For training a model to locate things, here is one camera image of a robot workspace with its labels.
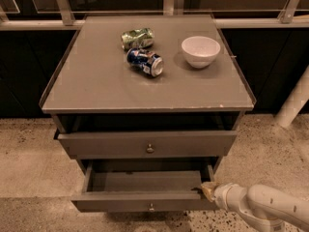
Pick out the white diagonal pole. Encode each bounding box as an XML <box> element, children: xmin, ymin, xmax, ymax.
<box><xmin>275</xmin><ymin>66</ymin><xmax>309</xmax><ymax>128</ymax></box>

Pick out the grey drawer cabinet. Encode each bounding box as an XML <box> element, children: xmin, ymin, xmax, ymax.
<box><xmin>39</xmin><ymin>14</ymin><xmax>258</xmax><ymax>166</ymax></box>

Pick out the grey drawer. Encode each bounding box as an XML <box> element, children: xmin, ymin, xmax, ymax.
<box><xmin>57</xmin><ymin>130</ymin><xmax>237</xmax><ymax>160</ymax></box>
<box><xmin>71</xmin><ymin>158</ymin><xmax>216</xmax><ymax>213</ymax></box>

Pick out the metal railing frame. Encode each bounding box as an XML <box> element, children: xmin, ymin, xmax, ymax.
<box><xmin>0</xmin><ymin>0</ymin><xmax>309</xmax><ymax>31</ymax></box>

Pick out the grey top drawer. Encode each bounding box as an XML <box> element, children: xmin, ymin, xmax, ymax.
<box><xmin>57</xmin><ymin>130</ymin><xmax>237</xmax><ymax>160</ymax></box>

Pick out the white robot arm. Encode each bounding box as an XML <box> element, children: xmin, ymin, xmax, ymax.
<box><xmin>201</xmin><ymin>182</ymin><xmax>309</xmax><ymax>232</ymax></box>

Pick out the white ceramic bowl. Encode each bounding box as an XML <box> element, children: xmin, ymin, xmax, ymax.
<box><xmin>182</xmin><ymin>36</ymin><xmax>221</xmax><ymax>69</ymax></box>

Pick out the crushed blue soda can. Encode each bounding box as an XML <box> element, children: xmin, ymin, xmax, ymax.
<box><xmin>126</xmin><ymin>48</ymin><xmax>164</xmax><ymax>77</ymax></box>

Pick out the crushed green soda can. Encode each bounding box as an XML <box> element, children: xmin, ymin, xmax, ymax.
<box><xmin>121</xmin><ymin>28</ymin><xmax>155</xmax><ymax>50</ymax></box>

